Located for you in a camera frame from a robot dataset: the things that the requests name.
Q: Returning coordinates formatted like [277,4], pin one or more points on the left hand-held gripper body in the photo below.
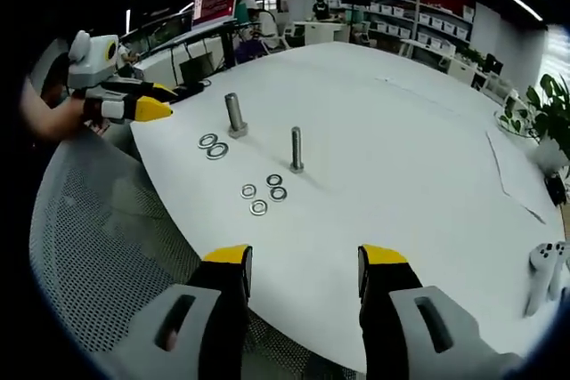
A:
[91,62]

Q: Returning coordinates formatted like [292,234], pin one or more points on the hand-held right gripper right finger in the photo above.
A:
[414,322]

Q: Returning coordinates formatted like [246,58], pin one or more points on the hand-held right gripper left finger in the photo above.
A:
[202,313]

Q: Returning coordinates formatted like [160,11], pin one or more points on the large steel washer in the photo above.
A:
[201,141]
[210,151]

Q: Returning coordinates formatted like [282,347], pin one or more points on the thick threaded stud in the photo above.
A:
[234,115]

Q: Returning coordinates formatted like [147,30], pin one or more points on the small steel washer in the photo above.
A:
[252,207]
[243,191]
[271,194]
[268,180]

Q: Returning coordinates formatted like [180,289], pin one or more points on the thin threaded stud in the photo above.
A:
[296,148]

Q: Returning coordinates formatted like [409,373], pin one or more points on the grey mesh office chair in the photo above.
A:
[102,228]

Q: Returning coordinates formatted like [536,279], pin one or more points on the white game controller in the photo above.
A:
[545,273]

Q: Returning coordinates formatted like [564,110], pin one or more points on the white office desk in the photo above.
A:
[318,33]

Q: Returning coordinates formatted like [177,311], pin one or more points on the green potted plant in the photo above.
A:
[541,108]

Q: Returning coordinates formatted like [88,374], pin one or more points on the shelf of white storage boxes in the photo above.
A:
[414,19]

